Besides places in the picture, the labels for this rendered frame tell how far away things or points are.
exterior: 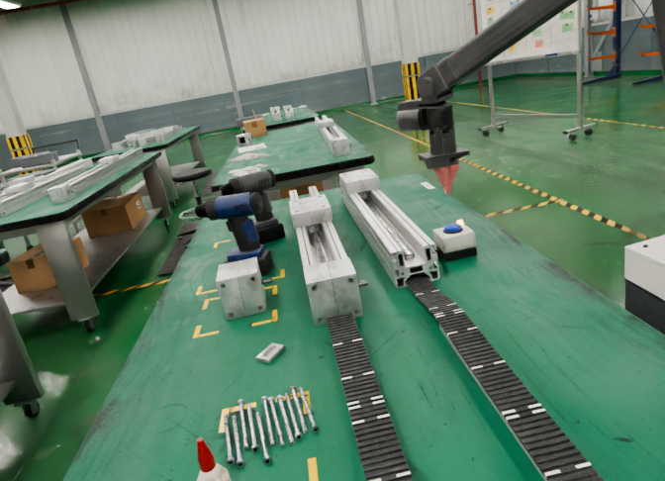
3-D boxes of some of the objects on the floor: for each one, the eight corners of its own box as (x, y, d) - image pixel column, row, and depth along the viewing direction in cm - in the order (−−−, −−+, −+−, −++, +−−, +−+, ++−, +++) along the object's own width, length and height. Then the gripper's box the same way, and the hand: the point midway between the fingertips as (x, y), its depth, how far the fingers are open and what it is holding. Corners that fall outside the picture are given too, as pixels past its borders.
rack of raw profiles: (580, 84, 1077) (579, -25, 1008) (618, 77, 1081) (619, -33, 1013) (706, 86, 763) (715, -72, 695) (759, 76, 768) (774, -83, 700)
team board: (478, 137, 693) (465, -13, 633) (504, 130, 712) (495, -17, 652) (569, 143, 562) (565, -47, 501) (599, 133, 580) (598, -49, 520)
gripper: (424, 133, 106) (430, 201, 111) (468, 125, 107) (474, 193, 112) (415, 130, 113) (422, 194, 117) (457, 122, 113) (462, 186, 118)
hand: (446, 190), depth 114 cm, fingers closed
